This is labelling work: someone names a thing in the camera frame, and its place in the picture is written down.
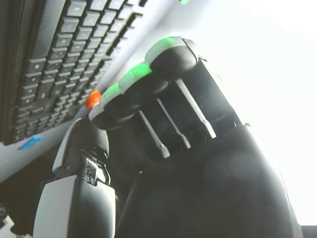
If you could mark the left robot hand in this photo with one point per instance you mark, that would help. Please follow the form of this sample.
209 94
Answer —
198 178

